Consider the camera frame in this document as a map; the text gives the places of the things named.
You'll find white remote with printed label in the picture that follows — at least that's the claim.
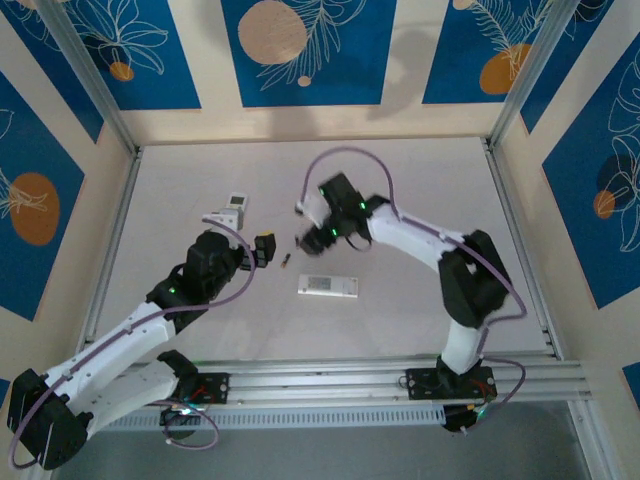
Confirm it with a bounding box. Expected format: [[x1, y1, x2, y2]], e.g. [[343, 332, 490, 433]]
[[297, 273, 360, 301]]

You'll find white remote with display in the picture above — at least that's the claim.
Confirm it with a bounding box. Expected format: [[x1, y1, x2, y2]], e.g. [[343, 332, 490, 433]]
[[227, 192, 252, 232]]

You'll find black electronics box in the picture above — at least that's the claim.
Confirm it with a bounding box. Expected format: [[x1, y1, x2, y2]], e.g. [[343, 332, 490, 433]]
[[158, 404, 202, 441], [442, 403, 490, 435]]

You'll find aluminium frame rail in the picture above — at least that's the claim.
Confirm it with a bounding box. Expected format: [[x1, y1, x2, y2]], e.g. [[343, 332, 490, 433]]
[[481, 138, 564, 359], [74, 147, 146, 351]]

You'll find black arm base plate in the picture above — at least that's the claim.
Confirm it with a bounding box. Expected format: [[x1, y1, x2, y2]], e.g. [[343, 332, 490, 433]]
[[137, 372, 232, 407], [405, 366, 499, 402]]

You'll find wide aluminium base rail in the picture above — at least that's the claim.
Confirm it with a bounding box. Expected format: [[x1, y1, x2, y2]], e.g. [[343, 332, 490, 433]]
[[43, 355, 596, 414]]

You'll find grey slotted cable duct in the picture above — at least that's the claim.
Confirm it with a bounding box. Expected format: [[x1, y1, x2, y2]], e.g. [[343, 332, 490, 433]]
[[63, 405, 447, 432]]

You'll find aluminium frame post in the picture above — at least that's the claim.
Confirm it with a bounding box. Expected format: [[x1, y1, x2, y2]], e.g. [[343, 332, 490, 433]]
[[489, 0, 586, 149], [23, 410, 69, 480], [567, 398, 619, 480], [35, 0, 145, 159]]

